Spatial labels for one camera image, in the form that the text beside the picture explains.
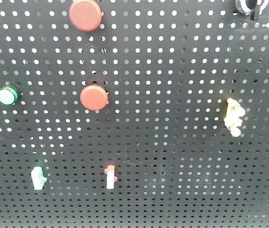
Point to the white red rocker switch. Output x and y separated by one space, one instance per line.
110 177

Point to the red mushroom button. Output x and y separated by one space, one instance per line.
94 97
85 15

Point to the black rotary selector knob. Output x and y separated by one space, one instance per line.
251 7

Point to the green round push button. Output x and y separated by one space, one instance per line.
9 95

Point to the black perforated pegboard panel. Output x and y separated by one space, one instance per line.
168 67

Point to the yellow toggle switch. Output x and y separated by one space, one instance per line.
232 119

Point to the upper red mushroom button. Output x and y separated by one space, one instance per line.
85 15

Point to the lower red mushroom button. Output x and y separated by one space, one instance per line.
94 97

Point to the white green rocker switch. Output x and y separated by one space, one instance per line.
38 178

